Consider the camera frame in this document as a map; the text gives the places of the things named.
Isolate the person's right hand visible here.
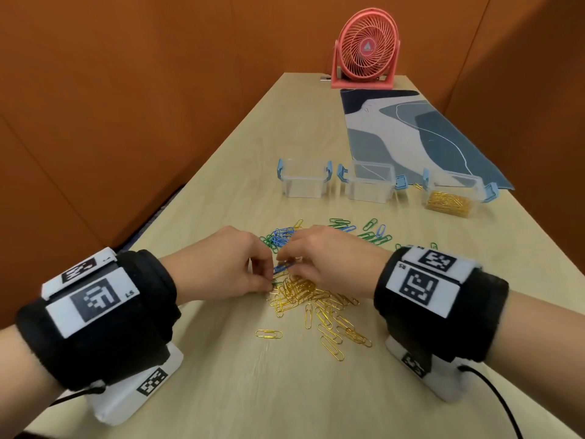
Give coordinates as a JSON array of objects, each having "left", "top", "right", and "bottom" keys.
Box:
[{"left": 276, "top": 225, "right": 394, "bottom": 300}]

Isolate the person's left hand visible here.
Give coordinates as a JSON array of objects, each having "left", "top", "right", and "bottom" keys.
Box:
[{"left": 160, "top": 226, "right": 275, "bottom": 305}]

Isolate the pile of mixed paper clips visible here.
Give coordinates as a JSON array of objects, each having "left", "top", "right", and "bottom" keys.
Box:
[{"left": 255, "top": 218, "right": 439, "bottom": 363}]

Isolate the clear box with blue latches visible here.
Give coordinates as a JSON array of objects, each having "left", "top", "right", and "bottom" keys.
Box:
[
  {"left": 336, "top": 161, "right": 408, "bottom": 204},
  {"left": 277, "top": 158, "right": 333, "bottom": 199},
  {"left": 422, "top": 168, "right": 500, "bottom": 219}
]

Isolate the heap of gold paper clips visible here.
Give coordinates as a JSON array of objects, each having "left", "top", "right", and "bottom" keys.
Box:
[{"left": 425, "top": 190, "right": 474, "bottom": 218}]

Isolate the person's right forearm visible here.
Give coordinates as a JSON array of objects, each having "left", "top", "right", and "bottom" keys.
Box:
[{"left": 484, "top": 290, "right": 585, "bottom": 439}]

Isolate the black left wristband with tags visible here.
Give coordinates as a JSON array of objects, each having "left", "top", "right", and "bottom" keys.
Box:
[{"left": 16, "top": 247, "right": 182, "bottom": 391}]

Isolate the black wristband with tags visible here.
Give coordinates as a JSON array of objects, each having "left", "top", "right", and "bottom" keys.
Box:
[
  {"left": 16, "top": 247, "right": 182, "bottom": 391},
  {"left": 374, "top": 245, "right": 510, "bottom": 364}
]

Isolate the black right wristband with tags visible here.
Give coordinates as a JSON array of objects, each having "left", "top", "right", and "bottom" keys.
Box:
[{"left": 374, "top": 245, "right": 510, "bottom": 364}]

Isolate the blue patterned desk mat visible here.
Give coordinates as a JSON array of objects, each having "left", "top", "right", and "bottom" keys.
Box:
[{"left": 339, "top": 88, "right": 516, "bottom": 191}]

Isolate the pink desk fan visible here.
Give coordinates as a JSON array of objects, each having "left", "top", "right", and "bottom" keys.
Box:
[{"left": 330, "top": 7, "right": 401, "bottom": 90}]

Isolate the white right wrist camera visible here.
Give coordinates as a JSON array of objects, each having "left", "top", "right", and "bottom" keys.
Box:
[{"left": 385, "top": 335, "right": 472, "bottom": 404}]

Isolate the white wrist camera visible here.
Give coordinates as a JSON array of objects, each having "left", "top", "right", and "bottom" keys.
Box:
[
  {"left": 385, "top": 335, "right": 472, "bottom": 404},
  {"left": 91, "top": 341, "right": 185, "bottom": 427}
]

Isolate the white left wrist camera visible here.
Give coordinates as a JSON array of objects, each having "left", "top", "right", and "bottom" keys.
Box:
[{"left": 91, "top": 341, "right": 185, "bottom": 427}]

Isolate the black left camera cable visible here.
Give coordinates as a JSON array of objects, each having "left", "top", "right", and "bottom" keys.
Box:
[{"left": 48, "top": 384, "right": 107, "bottom": 407}]

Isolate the black camera cable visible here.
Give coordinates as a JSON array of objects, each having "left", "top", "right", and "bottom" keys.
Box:
[
  {"left": 48, "top": 384, "right": 107, "bottom": 407},
  {"left": 458, "top": 364, "right": 524, "bottom": 439}
]

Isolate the black right camera cable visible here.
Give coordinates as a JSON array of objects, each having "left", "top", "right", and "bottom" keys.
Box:
[{"left": 458, "top": 364, "right": 524, "bottom": 439}]

